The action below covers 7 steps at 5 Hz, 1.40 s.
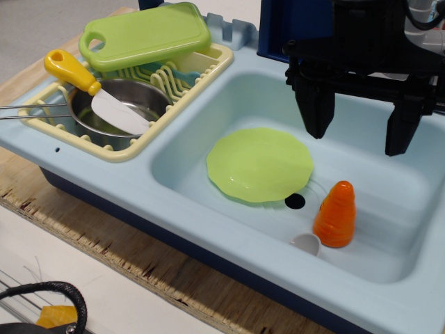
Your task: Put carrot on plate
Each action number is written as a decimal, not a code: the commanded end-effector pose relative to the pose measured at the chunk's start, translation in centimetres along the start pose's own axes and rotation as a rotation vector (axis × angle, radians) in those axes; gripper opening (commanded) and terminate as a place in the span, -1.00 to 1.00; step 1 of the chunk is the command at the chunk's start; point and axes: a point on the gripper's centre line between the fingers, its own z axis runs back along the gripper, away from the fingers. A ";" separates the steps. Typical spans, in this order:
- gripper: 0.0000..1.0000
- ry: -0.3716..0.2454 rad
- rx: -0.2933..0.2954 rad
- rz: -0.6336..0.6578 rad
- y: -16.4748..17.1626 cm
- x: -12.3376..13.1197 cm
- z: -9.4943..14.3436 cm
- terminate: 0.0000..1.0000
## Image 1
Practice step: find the stainless steel pot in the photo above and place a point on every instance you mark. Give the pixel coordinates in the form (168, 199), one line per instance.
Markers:
(145, 99)

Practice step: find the metal wire pot handle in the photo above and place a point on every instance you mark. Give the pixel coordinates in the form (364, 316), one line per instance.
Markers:
(31, 111)

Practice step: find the orange toy carrot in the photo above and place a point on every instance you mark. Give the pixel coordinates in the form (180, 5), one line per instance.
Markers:
(334, 223)

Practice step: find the teal plastic dish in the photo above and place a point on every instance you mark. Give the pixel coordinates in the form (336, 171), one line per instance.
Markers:
(188, 78)

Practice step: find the yellow tape piece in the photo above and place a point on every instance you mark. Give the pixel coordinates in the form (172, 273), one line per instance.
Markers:
(55, 316)

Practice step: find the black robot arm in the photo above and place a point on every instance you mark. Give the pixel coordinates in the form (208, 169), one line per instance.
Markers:
(368, 27)

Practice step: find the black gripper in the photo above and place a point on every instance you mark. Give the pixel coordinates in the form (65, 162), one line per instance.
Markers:
(317, 73)

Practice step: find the yellow handled toy knife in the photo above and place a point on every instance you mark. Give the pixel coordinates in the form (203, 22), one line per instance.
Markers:
(64, 66)

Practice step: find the grey toy faucet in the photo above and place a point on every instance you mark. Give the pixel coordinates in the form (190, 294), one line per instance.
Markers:
(426, 38)

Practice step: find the green plastic plate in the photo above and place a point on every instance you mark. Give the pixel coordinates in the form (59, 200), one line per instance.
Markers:
(259, 165)

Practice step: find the light blue toy sink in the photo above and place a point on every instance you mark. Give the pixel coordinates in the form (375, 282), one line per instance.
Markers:
(389, 279)

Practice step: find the dark blue plastic box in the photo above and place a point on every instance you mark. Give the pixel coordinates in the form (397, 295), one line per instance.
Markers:
(285, 20)

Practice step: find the green plastic cutting board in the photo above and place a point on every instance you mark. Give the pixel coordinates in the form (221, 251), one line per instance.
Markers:
(144, 36)

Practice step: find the cream dish drying rack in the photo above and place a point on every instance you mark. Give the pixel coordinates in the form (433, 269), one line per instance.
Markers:
(210, 63)

